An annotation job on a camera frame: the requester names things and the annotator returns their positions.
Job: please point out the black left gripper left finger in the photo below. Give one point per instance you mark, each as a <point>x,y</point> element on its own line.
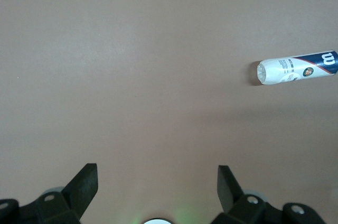
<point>79,195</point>

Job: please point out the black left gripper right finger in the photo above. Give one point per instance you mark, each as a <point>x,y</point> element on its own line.
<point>227,189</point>

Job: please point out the white blue tennis ball can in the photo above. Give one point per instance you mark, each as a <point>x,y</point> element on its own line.
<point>290,68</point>

